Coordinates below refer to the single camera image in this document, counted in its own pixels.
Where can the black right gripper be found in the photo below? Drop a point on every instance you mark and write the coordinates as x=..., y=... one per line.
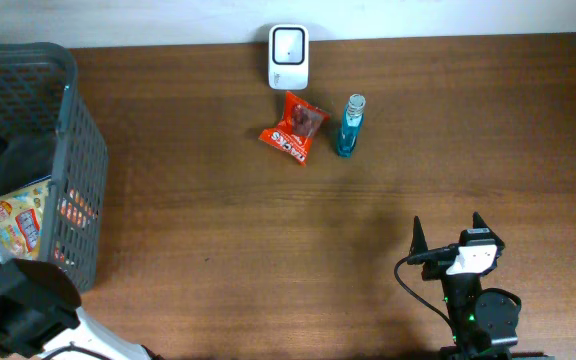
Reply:
x=419, y=242

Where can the blue mouthwash bottle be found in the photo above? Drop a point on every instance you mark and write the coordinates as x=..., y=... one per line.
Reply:
x=352, y=121

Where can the red snack bag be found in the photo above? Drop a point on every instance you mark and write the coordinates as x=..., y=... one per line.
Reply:
x=295, y=132

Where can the yellow snack bag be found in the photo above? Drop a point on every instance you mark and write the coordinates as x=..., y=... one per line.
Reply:
x=21, y=216

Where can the orange small box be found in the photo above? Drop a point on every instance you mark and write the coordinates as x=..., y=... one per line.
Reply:
x=77, y=209

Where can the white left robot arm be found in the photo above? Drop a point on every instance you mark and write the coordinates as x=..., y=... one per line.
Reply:
x=41, y=311

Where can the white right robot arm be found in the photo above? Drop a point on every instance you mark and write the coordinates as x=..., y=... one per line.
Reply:
x=482, y=321

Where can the white barcode scanner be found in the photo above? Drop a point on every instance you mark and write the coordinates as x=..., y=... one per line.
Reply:
x=288, y=57

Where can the grey plastic basket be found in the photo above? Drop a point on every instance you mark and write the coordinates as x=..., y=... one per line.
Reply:
x=40, y=105

